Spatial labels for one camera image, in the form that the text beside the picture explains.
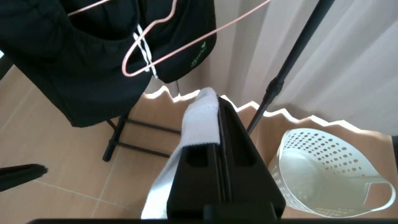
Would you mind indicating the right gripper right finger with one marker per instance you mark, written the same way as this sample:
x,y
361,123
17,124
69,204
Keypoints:
x,y
248,174

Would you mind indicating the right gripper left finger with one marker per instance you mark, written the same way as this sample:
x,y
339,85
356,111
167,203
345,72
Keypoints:
x,y
192,183

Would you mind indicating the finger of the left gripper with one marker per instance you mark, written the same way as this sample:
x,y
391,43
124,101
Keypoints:
x,y
18,175

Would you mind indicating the white garment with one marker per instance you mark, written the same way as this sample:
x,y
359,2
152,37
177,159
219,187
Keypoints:
x,y
202,121

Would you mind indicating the black shorts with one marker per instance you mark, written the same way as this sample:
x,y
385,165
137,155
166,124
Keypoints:
x,y
77,77

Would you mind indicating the white laundry basket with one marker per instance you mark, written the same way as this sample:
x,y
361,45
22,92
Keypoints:
x,y
311,180

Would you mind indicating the black clothes rack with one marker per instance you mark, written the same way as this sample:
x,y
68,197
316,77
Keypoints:
x,y
289,62

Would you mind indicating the beige curtain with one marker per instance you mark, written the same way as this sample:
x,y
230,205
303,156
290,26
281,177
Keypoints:
x,y
342,62

